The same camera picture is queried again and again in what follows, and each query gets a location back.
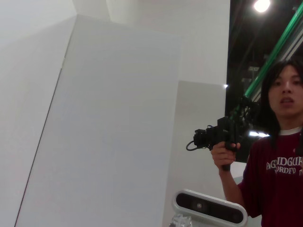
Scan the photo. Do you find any person right hand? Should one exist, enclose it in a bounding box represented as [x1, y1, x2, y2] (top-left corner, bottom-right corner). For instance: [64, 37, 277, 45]
[210, 141, 241, 171]

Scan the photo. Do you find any black handheld controller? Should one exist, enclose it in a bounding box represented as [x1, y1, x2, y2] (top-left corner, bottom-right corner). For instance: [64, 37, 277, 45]
[193, 96, 256, 172]

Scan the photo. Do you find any person right forearm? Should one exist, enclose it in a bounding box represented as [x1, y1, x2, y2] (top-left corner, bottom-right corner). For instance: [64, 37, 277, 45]
[218, 163, 248, 215]

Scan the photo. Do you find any person in maroon shirt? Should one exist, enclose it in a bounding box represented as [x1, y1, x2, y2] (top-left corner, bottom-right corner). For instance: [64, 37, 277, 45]
[238, 59, 303, 227]

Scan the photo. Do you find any green overhead beam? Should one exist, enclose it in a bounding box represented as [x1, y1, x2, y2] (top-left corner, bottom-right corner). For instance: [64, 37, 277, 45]
[243, 3, 303, 97]

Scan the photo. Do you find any round ceiling light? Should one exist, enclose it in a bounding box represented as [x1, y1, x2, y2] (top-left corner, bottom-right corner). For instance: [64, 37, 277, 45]
[252, 0, 272, 13]

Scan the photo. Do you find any black controller cable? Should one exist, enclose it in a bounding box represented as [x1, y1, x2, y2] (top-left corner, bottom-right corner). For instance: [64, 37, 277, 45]
[186, 140, 214, 152]

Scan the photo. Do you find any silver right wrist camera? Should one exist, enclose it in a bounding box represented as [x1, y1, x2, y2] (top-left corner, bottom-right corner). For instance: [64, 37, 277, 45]
[174, 190, 249, 227]

